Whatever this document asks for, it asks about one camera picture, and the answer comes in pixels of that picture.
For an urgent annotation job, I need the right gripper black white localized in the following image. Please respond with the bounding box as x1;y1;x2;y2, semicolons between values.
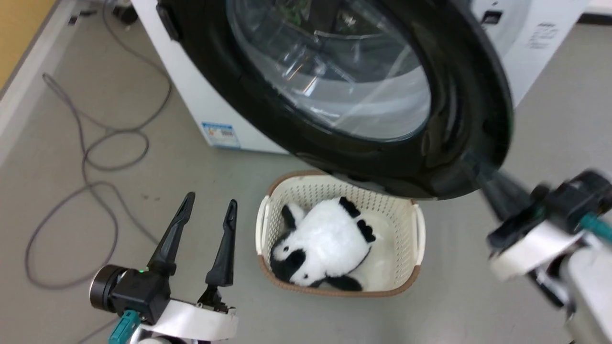
477;164;612;283

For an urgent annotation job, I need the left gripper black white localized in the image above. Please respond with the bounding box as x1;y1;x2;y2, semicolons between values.
89;192;239;341

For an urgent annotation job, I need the black round washing machine door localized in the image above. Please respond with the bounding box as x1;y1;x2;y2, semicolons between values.
157;0;515;200

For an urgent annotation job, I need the white washing machine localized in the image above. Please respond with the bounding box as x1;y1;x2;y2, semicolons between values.
131;0;591;155

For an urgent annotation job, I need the blue white energy label sticker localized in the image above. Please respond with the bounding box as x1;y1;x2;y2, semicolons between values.
201;122;241;150

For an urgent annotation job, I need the cream plastic laundry basket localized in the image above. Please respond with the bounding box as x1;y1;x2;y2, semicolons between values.
255;171;426;298

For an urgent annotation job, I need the panda plush toy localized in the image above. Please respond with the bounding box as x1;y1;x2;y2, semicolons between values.
269;196;377;292

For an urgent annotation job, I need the black power plug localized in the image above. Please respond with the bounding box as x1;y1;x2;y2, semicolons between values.
112;2;140;25

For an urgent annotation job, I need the teal right arm cable connector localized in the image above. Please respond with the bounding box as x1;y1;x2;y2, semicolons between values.
579;212;612;241

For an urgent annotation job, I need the teal arm cable connector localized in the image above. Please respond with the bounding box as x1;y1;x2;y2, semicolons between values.
109;310;140;344
579;212;612;241

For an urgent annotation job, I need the teal left arm cable connector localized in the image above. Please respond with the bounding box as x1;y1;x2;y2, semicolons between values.
109;310;140;344

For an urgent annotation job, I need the grey floor cable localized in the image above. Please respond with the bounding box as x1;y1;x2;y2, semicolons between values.
24;0;173;290

